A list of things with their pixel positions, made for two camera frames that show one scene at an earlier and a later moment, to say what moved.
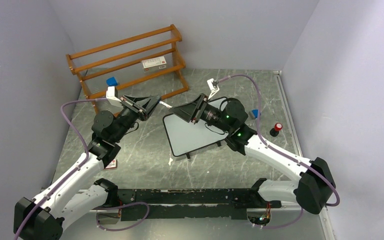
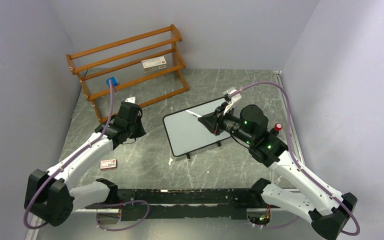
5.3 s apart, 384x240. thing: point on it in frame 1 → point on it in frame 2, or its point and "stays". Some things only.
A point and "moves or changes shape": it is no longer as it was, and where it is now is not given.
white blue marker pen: x=165 y=104 moves or changes shape
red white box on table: x=112 y=164 stays
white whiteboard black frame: x=184 y=136 stays
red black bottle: x=274 y=132 stays
